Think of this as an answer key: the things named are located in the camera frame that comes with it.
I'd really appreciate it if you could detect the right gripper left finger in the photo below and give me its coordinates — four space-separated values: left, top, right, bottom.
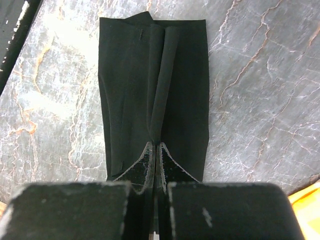
0 143 153 240

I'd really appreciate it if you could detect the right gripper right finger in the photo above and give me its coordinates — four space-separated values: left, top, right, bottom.
156 143 304 240

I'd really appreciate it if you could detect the black underwear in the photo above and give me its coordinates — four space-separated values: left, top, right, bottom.
98 11 210 181

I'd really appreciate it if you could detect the orange checkered cloth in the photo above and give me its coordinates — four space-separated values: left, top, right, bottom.
288 180 320 240

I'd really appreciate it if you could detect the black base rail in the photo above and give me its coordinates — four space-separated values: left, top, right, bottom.
0 0 43 92

